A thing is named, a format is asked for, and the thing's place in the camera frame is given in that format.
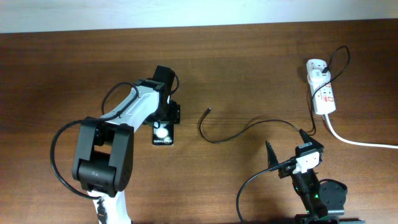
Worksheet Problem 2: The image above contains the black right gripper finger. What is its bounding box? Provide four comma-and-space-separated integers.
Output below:
266, 141, 279, 167
299, 129, 320, 146

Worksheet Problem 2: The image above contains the black USB charging cable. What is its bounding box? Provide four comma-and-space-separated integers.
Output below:
198, 45, 351, 144

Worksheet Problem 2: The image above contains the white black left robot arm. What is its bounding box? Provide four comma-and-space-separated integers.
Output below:
72, 65, 180, 223

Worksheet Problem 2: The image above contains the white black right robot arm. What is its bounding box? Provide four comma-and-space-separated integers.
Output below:
266, 129, 327, 223

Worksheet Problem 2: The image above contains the white USB charger adapter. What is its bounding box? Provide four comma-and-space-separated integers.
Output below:
307, 69, 331, 85

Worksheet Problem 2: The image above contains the white power strip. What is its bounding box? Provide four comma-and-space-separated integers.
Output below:
306, 59, 336, 115

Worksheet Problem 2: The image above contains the white power strip cord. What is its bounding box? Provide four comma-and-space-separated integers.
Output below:
323, 113, 398, 150

